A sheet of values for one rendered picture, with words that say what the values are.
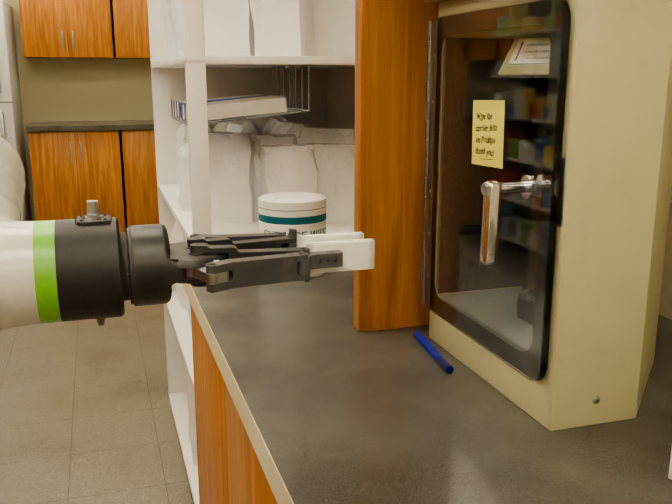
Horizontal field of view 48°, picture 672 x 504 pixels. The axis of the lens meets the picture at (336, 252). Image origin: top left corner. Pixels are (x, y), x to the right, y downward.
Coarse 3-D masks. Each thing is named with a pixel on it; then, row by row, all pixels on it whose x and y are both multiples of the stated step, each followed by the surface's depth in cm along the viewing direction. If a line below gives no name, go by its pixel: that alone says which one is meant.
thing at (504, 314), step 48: (480, 48) 89; (528, 48) 79; (480, 96) 90; (528, 96) 80; (528, 144) 80; (480, 192) 91; (432, 240) 106; (480, 240) 92; (528, 240) 82; (432, 288) 107; (480, 288) 93; (528, 288) 82; (480, 336) 94; (528, 336) 83
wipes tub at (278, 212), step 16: (288, 192) 151; (304, 192) 151; (272, 208) 141; (288, 208) 140; (304, 208) 140; (320, 208) 143; (272, 224) 142; (288, 224) 141; (304, 224) 141; (320, 224) 144
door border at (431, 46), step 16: (432, 32) 101; (432, 48) 101; (432, 64) 102; (432, 80) 102; (432, 96) 102; (432, 112) 103; (432, 128) 103; (432, 144) 103; (432, 160) 104; (560, 160) 76; (432, 176) 104; (432, 192) 104; (432, 208) 105
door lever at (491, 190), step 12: (492, 180) 80; (528, 180) 80; (492, 192) 79; (504, 192) 80; (516, 192) 80; (528, 192) 80; (492, 204) 79; (492, 216) 80; (492, 228) 80; (492, 240) 80; (480, 252) 82; (492, 252) 81; (492, 264) 81
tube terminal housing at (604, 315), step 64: (448, 0) 99; (512, 0) 84; (576, 0) 73; (640, 0) 74; (576, 64) 74; (640, 64) 76; (576, 128) 75; (640, 128) 77; (576, 192) 77; (640, 192) 79; (576, 256) 78; (640, 256) 81; (576, 320) 80; (640, 320) 83; (512, 384) 89; (576, 384) 82; (640, 384) 86
